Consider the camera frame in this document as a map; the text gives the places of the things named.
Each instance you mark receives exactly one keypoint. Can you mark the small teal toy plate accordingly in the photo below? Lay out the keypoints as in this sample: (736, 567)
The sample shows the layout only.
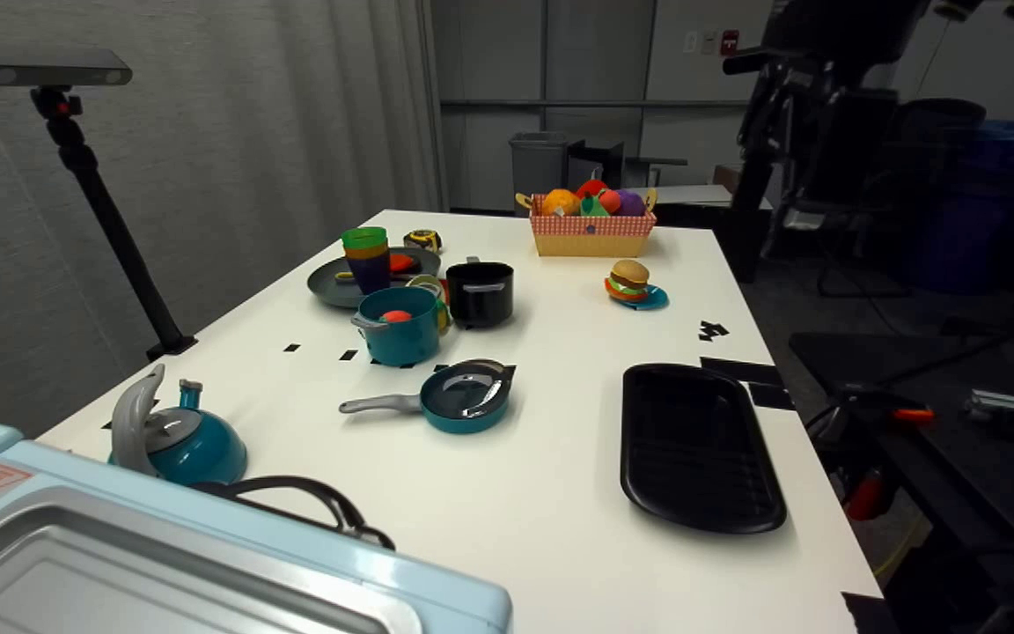
(656, 299)

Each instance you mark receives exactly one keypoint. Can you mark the grey bin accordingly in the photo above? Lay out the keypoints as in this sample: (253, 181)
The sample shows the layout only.
(539, 164)

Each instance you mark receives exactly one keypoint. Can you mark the pink and yellow cardboard basket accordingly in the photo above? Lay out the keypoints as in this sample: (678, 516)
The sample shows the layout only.
(589, 235)

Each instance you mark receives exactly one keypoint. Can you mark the blue bin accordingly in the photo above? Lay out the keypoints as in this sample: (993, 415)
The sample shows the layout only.
(1000, 211)

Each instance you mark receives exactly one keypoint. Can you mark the red toy vegetable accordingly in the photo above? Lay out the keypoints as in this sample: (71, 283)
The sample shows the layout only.
(395, 318)

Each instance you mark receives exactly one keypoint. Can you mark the teal toy pot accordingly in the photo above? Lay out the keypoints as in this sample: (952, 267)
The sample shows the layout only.
(404, 343)

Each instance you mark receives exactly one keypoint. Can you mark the green toy cup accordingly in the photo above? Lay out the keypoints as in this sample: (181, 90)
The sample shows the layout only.
(364, 238)

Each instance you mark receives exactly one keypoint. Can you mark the purple toy cup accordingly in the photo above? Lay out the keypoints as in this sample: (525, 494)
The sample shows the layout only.
(370, 276)

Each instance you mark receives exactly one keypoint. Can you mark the person in dark clothes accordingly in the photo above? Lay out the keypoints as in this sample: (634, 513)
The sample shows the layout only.
(845, 30)

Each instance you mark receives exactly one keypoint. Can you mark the purple toy fruit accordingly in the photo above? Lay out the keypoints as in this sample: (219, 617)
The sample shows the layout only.
(631, 202)

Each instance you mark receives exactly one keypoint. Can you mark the orange-red toy food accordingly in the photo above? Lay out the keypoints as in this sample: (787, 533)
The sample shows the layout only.
(404, 264)

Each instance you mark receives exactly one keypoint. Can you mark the small black clips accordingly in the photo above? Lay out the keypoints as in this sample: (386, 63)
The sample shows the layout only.
(711, 327)

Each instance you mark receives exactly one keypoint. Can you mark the grey round plate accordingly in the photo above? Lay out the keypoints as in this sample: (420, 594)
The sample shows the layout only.
(333, 285)

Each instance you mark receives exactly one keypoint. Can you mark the orange toy cup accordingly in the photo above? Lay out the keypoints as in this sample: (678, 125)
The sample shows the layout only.
(366, 253)

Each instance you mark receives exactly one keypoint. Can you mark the orange toy fruit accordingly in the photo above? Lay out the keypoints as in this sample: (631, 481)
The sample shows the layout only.
(561, 202)

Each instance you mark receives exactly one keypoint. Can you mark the teal toy kettle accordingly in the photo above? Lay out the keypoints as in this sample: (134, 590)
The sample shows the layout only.
(196, 451)

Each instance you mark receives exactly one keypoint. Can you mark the toy burger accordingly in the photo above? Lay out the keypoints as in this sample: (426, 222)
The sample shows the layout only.
(627, 283)

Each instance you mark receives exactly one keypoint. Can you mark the black camera tripod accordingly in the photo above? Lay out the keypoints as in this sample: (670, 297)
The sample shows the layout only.
(97, 193)

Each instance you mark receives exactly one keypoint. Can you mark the light blue toaster oven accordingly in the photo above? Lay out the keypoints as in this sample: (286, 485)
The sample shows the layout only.
(178, 552)

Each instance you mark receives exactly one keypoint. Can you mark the yellow and black toy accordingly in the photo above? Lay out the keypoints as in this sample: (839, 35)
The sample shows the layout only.
(422, 242)

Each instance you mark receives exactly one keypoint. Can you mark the red toy tomato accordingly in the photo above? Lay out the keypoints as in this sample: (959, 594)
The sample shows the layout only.
(591, 189)

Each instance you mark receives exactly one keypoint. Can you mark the black rectangular tray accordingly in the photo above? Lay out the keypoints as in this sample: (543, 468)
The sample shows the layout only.
(701, 451)

